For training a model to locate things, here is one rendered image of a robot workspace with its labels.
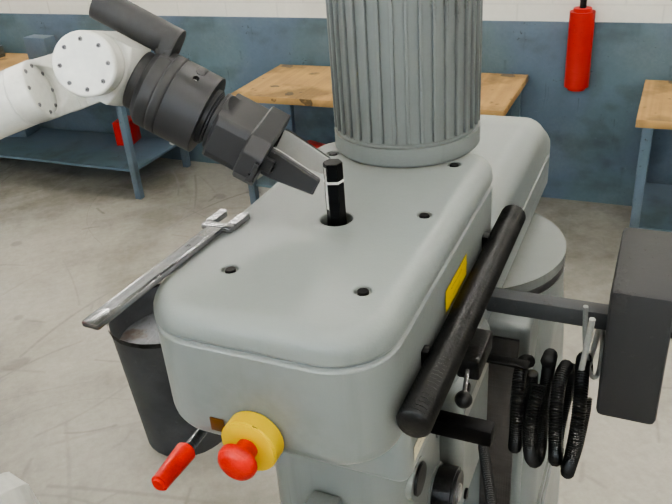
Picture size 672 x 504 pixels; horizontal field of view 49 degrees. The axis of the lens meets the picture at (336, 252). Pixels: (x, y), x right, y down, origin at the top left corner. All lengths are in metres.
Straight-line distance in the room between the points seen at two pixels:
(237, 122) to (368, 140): 0.23
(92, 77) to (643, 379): 0.79
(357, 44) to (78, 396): 3.15
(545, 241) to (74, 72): 0.98
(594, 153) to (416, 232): 4.47
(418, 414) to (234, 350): 0.18
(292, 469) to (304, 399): 0.30
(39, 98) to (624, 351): 0.79
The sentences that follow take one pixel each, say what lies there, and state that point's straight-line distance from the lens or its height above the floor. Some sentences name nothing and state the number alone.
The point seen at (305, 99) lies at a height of 0.88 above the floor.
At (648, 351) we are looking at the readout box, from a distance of 1.08.
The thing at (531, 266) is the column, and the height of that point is 1.56.
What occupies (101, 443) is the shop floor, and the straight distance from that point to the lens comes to 3.57.
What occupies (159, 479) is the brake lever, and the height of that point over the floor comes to 1.71.
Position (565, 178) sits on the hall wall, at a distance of 5.33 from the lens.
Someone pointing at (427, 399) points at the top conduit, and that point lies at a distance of 0.70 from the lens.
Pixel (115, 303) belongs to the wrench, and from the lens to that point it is 0.73.
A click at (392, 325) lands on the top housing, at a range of 0.67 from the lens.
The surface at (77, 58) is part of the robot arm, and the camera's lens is 0.80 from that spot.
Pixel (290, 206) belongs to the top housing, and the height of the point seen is 1.89.
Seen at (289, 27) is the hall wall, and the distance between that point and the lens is 5.61.
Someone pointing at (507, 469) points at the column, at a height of 1.20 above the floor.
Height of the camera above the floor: 2.26
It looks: 29 degrees down
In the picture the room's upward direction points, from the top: 5 degrees counter-clockwise
